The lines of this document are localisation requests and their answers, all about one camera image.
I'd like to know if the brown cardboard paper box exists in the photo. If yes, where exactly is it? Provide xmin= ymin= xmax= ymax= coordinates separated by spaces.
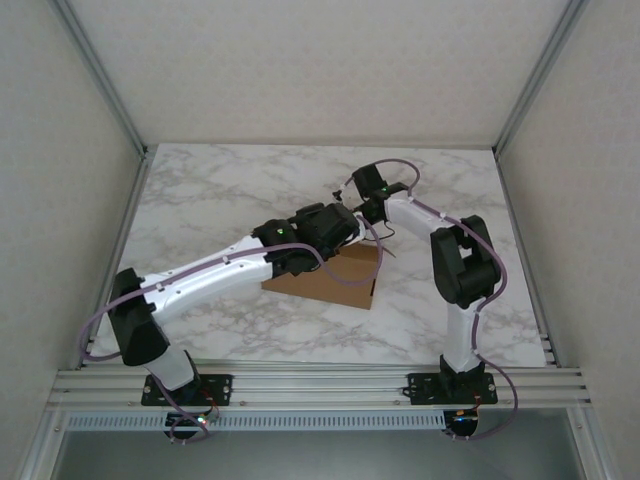
xmin=260 ymin=242 xmax=396 ymax=311

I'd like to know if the aluminium mounting beam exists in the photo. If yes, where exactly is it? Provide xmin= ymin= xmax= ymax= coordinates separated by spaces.
xmin=49 ymin=367 xmax=594 ymax=414

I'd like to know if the grey metal lower panel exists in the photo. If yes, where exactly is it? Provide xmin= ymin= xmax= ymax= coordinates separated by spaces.
xmin=49 ymin=428 xmax=589 ymax=480

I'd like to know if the black controller board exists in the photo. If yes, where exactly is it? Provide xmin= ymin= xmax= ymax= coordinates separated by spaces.
xmin=444 ymin=407 xmax=481 ymax=436
xmin=164 ymin=410 xmax=211 ymax=430

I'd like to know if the aluminium side rail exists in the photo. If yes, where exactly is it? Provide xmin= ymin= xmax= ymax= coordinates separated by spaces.
xmin=74 ymin=149 xmax=151 ymax=371
xmin=492 ymin=149 xmax=559 ymax=369

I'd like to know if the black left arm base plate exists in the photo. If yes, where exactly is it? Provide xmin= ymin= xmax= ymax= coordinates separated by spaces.
xmin=141 ymin=372 xmax=236 ymax=407

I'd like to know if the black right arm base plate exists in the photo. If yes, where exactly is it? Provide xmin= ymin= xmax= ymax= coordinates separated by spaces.
xmin=407 ymin=370 xmax=500 ymax=406

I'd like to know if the aluminium frame post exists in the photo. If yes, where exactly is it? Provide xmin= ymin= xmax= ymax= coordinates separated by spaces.
xmin=47 ymin=0 xmax=151 ymax=159
xmin=492 ymin=0 xmax=594 ymax=159

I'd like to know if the slotted grey cable duct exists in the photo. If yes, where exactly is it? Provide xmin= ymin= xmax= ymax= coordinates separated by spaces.
xmin=67 ymin=412 xmax=446 ymax=432

